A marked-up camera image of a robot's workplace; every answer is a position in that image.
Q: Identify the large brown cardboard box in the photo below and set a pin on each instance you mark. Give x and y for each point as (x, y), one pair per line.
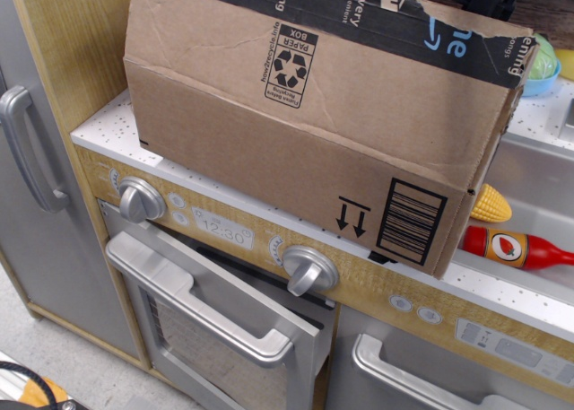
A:
(373, 119)

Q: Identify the green toy cabbage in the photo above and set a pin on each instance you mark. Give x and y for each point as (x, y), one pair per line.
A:
(545, 62)

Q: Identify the yellow toy item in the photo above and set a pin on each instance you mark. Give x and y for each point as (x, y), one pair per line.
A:
(566, 58)

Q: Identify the light blue toy bowl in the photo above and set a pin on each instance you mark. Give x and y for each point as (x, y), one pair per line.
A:
(540, 84)

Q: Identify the silver toy sink basin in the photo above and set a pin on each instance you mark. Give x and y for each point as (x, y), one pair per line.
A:
(537, 180)

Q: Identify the yellow toy corn cob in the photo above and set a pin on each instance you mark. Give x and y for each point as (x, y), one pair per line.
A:
(491, 206)

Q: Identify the red toy ketchup bottle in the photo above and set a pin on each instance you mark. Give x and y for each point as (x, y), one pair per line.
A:
(514, 249)

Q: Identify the right silver oven knob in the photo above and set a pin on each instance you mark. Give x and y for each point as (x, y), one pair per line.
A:
(309, 270)

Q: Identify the silver oven knob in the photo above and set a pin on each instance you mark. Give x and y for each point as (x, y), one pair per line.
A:
(140, 201)
(309, 270)

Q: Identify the wooden toy kitchen unit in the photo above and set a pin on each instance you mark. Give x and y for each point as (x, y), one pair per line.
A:
(467, 332)

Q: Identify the left silver oven knob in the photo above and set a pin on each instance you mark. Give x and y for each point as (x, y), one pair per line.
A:
(140, 201)

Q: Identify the silver oven door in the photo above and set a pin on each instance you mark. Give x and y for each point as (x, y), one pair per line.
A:
(223, 332)

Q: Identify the orange object bottom left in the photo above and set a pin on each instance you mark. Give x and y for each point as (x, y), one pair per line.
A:
(33, 395)

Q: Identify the silver dishwasher door handle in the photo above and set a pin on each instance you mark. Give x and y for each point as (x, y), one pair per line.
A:
(366, 359)

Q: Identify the silver fridge door handle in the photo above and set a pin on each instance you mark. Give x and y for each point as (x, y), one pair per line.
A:
(14, 104)

